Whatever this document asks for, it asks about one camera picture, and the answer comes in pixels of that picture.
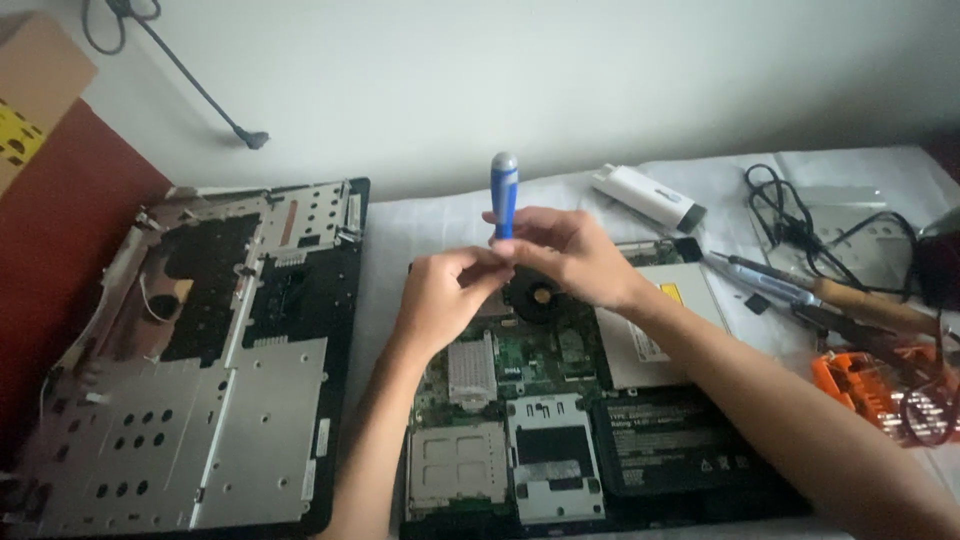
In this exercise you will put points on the person's right hand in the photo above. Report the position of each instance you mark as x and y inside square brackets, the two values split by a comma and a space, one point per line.
[577, 259]

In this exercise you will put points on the person's left hand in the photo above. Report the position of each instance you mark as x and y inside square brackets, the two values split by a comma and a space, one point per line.
[439, 296]

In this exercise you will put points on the person's left fingers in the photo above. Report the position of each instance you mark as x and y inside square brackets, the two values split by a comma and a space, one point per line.
[480, 264]

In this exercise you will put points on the black cooling fan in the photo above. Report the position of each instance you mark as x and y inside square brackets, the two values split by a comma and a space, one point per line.
[534, 294]

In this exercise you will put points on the open laptop base with motherboard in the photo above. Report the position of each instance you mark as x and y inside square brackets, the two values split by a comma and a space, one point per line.
[540, 420]

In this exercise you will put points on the white rectangular device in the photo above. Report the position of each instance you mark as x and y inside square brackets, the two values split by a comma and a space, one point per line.
[649, 196]

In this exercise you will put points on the silver optical drive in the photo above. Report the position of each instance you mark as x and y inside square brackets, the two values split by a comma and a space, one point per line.
[660, 330]

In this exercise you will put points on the black laptop battery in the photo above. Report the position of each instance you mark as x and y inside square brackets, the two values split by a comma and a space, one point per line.
[667, 442]

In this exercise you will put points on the laptop top cover metal underside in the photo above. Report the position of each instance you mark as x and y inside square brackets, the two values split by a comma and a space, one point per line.
[195, 360]

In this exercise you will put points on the orange screwdriver bit case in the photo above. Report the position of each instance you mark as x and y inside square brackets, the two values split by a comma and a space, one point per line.
[870, 386]

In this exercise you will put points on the cardboard box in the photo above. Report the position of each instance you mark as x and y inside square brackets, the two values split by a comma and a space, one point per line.
[30, 90]

